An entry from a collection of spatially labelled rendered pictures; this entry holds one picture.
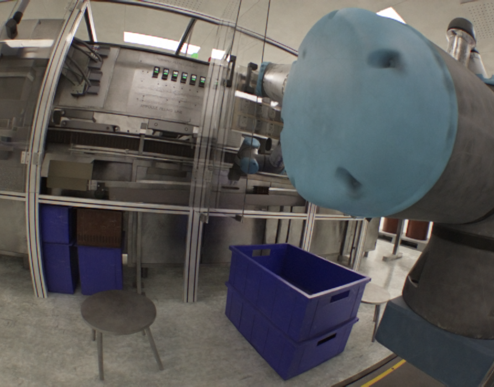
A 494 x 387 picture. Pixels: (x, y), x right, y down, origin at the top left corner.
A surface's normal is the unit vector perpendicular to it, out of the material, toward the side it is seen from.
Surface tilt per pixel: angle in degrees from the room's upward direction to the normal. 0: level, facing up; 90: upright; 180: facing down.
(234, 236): 90
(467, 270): 70
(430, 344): 90
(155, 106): 90
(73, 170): 79
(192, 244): 90
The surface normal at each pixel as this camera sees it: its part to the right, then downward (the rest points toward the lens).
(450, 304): -0.80, -0.42
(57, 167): 0.48, -0.08
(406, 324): -0.92, -0.10
